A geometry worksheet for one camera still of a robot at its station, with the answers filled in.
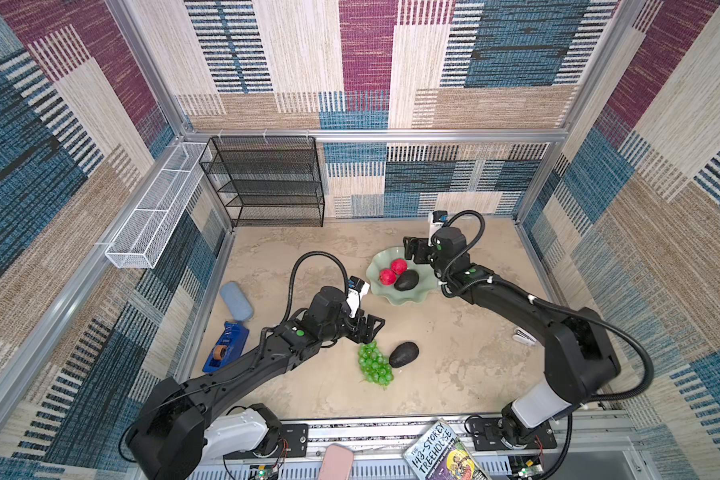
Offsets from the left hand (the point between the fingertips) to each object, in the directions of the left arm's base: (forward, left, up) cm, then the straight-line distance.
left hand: (376, 314), depth 78 cm
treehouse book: (-29, -14, -13) cm, 35 cm away
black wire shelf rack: (+52, +37, +2) cm, 64 cm away
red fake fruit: (+23, -9, -10) cm, 27 cm away
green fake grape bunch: (-9, +1, -11) cm, 15 cm away
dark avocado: (+17, -11, -11) cm, 23 cm away
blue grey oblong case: (+13, +44, -14) cm, 48 cm away
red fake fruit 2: (+19, -5, -11) cm, 22 cm away
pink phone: (-30, +10, -13) cm, 34 cm away
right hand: (+21, -13, +5) cm, 25 cm away
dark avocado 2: (-6, -8, -11) cm, 15 cm away
